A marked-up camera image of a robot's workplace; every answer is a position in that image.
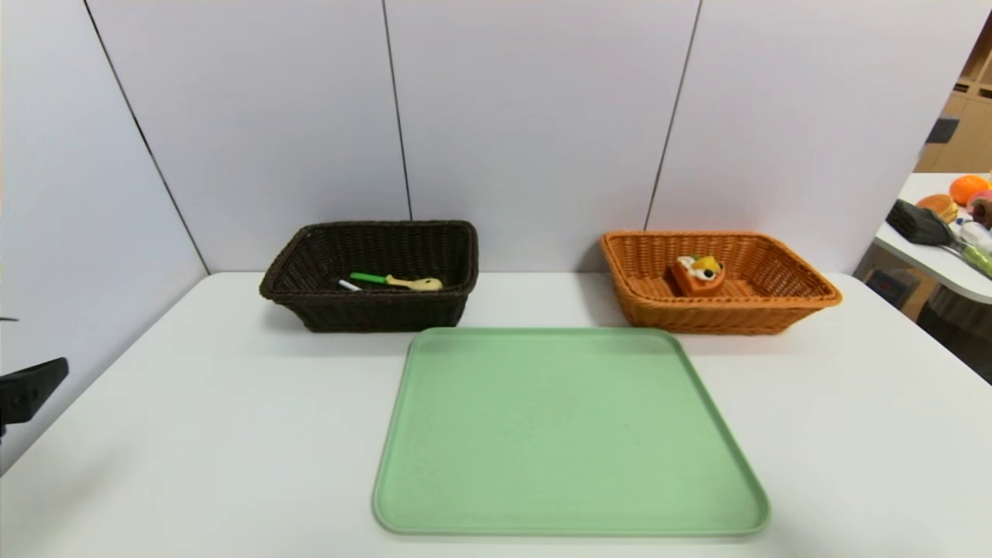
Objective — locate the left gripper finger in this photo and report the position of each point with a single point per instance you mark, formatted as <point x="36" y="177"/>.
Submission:
<point x="29" y="390"/>

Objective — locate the white stylus pen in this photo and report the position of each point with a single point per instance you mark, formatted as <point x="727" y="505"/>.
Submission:
<point x="349" y="285"/>

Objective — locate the toy waffle slice with fruit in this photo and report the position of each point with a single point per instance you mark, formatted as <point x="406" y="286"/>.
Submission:
<point x="694" y="280"/>

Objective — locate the dark brown wicker basket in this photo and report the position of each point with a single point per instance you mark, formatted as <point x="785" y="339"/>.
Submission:
<point x="387" y="310"/>

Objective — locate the orange wicker basket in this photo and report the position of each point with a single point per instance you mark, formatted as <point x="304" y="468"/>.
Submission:
<point x="697" y="314"/>

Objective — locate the light green plastic tray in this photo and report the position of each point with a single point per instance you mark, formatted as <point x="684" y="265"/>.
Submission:
<point x="581" y="434"/>

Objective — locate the brown cardboard box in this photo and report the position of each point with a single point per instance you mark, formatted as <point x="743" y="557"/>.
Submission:
<point x="907" y="291"/>

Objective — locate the black brush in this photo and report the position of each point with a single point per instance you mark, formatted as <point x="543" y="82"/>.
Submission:
<point x="918" y="223"/>

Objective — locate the white side table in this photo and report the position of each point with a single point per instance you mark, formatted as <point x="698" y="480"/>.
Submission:
<point x="930" y="184"/>

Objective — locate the toy bread bun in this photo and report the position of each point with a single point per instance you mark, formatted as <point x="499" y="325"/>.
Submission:
<point x="938" y="206"/>

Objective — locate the dark grey rectangular object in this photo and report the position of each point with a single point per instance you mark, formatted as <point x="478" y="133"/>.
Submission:
<point x="942" y="129"/>

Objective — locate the green toy vegetable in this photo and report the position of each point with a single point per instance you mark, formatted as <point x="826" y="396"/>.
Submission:
<point x="978" y="258"/>

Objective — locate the white toy item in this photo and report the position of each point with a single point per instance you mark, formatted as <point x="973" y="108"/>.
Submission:
<point x="976" y="232"/>

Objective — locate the orange toy fruit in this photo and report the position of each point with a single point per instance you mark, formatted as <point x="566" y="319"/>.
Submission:
<point x="969" y="189"/>

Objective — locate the pink brown toy doughnut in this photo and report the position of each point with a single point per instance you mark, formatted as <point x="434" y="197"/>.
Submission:
<point x="984" y="208"/>

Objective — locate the wooden shelf unit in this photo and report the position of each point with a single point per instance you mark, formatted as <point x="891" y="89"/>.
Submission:
<point x="969" y="108"/>

